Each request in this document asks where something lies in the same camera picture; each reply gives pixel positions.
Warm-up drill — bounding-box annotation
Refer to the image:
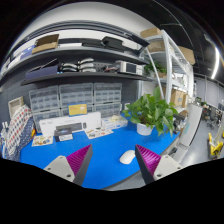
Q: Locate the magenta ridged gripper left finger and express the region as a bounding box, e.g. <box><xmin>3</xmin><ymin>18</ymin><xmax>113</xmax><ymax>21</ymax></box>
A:
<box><xmin>44</xmin><ymin>145</ymin><xmax>93</xmax><ymax>186</ymax></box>

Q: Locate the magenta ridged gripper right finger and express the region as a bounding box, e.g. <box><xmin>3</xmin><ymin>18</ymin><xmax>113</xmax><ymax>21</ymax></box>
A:
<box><xmin>135</xmin><ymin>144</ymin><xmax>182</xmax><ymax>184</ymax></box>

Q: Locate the white computer mouse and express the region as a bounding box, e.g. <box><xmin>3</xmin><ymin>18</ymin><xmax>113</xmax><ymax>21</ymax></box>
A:
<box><xmin>119</xmin><ymin>150</ymin><xmax>135</xmax><ymax>165</ymax></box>

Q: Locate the blue desk mat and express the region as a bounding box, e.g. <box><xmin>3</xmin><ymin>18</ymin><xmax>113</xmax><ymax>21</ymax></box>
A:
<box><xmin>20</xmin><ymin>122</ymin><xmax>178</xmax><ymax>189</ymax></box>

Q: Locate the small black box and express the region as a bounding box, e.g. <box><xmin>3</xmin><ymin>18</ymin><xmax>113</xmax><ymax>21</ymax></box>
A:
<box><xmin>54</xmin><ymin>128</ymin><xmax>73</xmax><ymax>142</ymax></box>

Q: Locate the colourful sticker sheet right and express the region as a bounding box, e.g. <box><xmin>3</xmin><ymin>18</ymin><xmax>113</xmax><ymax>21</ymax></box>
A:
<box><xmin>86</xmin><ymin>128</ymin><xmax>113</xmax><ymax>139</ymax></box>

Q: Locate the colourful sticker sheet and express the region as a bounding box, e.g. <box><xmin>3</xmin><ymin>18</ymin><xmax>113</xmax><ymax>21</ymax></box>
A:
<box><xmin>32</xmin><ymin>135</ymin><xmax>53</xmax><ymax>147</ymax></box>
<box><xmin>86</xmin><ymin>128</ymin><xmax>113</xmax><ymax>139</ymax></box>

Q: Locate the white plant pot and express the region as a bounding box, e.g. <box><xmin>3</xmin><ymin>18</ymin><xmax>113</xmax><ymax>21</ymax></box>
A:
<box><xmin>137</xmin><ymin>123</ymin><xmax>153</xmax><ymax>136</ymax></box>

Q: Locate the colourful sticker sheet left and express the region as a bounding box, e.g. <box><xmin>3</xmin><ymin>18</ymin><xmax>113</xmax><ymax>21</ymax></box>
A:
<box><xmin>32</xmin><ymin>135</ymin><xmax>53</xmax><ymax>147</ymax></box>

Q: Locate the long white keyboard box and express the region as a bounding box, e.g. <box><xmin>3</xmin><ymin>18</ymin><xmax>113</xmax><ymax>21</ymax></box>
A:
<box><xmin>39</xmin><ymin>112</ymin><xmax>101</xmax><ymax>136</ymax></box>

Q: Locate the green potted plant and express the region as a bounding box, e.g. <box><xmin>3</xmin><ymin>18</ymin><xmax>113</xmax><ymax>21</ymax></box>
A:
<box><xmin>123</xmin><ymin>87</ymin><xmax>177</xmax><ymax>135</ymax></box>

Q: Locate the white small product box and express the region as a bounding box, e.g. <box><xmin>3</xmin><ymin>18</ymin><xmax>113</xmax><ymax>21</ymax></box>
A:
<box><xmin>101</xmin><ymin>115</ymin><xmax>128</xmax><ymax>130</ymax></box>

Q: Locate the yellow label box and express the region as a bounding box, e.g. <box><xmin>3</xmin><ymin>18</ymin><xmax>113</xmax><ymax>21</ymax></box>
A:
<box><xmin>68</xmin><ymin>104</ymin><xmax>87</xmax><ymax>116</ymax></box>

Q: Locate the yellow stand on floor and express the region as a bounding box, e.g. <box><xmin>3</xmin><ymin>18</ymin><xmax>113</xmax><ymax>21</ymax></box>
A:
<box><xmin>208</xmin><ymin>134</ymin><xmax>223</xmax><ymax>159</ymax></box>

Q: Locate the white panel device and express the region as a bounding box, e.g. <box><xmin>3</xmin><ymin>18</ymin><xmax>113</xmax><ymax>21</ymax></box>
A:
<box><xmin>173</xmin><ymin>104</ymin><xmax>202</xmax><ymax>163</ymax></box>

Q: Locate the patterned fabric bag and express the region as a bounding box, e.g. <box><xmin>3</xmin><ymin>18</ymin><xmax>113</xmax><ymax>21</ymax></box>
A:
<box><xmin>5</xmin><ymin>105</ymin><xmax>35</xmax><ymax>162</ymax></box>

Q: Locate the grey drawer organizer left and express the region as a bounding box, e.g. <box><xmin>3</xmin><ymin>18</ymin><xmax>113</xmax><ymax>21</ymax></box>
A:
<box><xmin>29</xmin><ymin>86</ymin><xmax>61</xmax><ymax>122</ymax></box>

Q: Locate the grey drawer organizer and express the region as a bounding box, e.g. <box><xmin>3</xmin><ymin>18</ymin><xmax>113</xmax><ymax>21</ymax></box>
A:
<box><xmin>29</xmin><ymin>86</ymin><xmax>61</xmax><ymax>122</ymax></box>
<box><xmin>59</xmin><ymin>83</ymin><xmax>94</xmax><ymax>116</ymax></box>
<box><xmin>94</xmin><ymin>83</ymin><xmax>122</xmax><ymax>118</ymax></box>

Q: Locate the grey drawer organizer middle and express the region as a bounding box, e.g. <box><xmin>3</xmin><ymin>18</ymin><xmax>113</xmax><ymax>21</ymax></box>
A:
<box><xmin>59</xmin><ymin>83</ymin><xmax>94</xmax><ymax>116</ymax></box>

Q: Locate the grey drawer organizer right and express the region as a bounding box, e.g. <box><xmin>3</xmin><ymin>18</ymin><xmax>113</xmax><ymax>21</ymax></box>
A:
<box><xmin>94</xmin><ymin>83</ymin><xmax>122</xmax><ymax>118</ymax></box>

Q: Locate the beige framed box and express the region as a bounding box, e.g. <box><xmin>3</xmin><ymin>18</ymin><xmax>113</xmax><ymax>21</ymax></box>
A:
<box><xmin>8</xmin><ymin>97</ymin><xmax>24</xmax><ymax>117</ymax></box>

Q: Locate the white metal rack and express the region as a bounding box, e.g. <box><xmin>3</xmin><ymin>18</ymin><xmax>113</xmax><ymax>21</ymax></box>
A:
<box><xmin>141</xmin><ymin>28</ymin><xmax>194</xmax><ymax>111</ymax></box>

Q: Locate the dark blue flat box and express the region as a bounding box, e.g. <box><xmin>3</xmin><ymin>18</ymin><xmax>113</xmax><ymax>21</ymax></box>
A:
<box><xmin>25</xmin><ymin>65</ymin><xmax>58</xmax><ymax>80</ymax></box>

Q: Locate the white electronic instrument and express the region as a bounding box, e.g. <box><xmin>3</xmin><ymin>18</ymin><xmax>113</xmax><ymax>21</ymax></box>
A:
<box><xmin>115</xmin><ymin>61</ymin><xmax>143</xmax><ymax>75</ymax></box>

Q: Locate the cardboard box on rack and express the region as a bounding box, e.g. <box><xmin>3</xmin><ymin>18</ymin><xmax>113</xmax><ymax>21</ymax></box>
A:
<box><xmin>179</xmin><ymin>46</ymin><xmax>195</xmax><ymax>65</ymax></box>

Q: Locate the cardboard box top shelf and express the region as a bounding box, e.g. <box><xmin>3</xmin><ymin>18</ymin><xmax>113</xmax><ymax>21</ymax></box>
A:
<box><xmin>32</xmin><ymin>34</ymin><xmax>59</xmax><ymax>54</ymax></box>

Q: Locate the grey wall shelf lower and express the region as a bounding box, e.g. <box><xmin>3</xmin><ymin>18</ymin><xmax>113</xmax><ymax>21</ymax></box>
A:
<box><xmin>21</xmin><ymin>72</ymin><xmax>153</xmax><ymax>86</ymax></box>

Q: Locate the grey wall shelf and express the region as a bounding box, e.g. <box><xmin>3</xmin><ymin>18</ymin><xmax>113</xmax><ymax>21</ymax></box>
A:
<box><xmin>0</xmin><ymin>46</ymin><xmax>146</xmax><ymax>78</ymax></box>
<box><xmin>21</xmin><ymin>72</ymin><xmax>153</xmax><ymax>86</ymax></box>

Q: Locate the grey wall shelf upper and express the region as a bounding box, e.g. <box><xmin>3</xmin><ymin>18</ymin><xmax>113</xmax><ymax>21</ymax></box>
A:
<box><xmin>0</xmin><ymin>46</ymin><xmax>146</xmax><ymax>78</ymax></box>

